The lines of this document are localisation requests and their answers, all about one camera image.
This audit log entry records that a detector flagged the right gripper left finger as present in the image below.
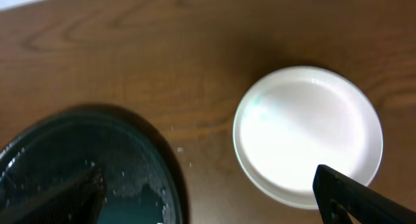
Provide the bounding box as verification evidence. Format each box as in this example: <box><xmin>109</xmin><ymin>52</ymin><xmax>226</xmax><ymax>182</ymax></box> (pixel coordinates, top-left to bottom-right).
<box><xmin>1</xmin><ymin>167</ymin><xmax>107</xmax><ymax>224</ymax></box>

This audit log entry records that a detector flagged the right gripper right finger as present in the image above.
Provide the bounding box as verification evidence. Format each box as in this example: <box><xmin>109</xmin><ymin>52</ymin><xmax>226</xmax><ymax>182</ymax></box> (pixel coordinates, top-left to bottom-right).
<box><xmin>313</xmin><ymin>164</ymin><xmax>415</xmax><ymax>224</ymax></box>

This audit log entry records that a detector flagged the white plate with green stain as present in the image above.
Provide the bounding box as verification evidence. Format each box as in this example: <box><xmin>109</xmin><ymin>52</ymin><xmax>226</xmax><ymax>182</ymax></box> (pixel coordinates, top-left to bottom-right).
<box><xmin>233</xmin><ymin>66</ymin><xmax>384</xmax><ymax>210</ymax></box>

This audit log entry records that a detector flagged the round black tray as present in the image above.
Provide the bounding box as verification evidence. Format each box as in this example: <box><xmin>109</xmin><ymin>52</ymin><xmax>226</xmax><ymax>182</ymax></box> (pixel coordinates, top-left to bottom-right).
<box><xmin>1</xmin><ymin>111</ymin><xmax>189</xmax><ymax>223</ymax></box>

